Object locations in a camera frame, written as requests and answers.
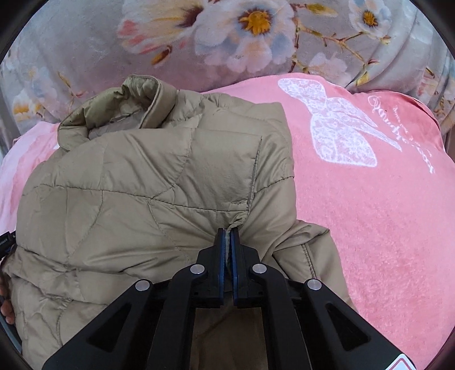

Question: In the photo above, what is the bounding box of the beige quilted puffer jacket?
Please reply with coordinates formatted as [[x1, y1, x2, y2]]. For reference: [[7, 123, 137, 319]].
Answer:
[[2, 74, 357, 370]]

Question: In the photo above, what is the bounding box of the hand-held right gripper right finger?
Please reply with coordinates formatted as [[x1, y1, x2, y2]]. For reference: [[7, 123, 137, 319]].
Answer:
[[230, 229, 418, 370]]

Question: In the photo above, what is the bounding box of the grey floral duvet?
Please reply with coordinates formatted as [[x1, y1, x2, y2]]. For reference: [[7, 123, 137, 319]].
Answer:
[[0, 0, 455, 150]]

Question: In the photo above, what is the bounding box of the person's left hand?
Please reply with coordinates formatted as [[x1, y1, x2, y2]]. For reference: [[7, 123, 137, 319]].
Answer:
[[0, 265, 16, 326]]

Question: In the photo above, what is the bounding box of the pink blanket with white print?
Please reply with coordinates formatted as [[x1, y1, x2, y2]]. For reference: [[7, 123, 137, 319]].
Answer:
[[0, 71, 451, 370]]

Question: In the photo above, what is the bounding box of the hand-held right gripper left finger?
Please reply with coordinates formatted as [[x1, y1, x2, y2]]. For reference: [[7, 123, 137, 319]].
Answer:
[[42, 229, 230, 370]]

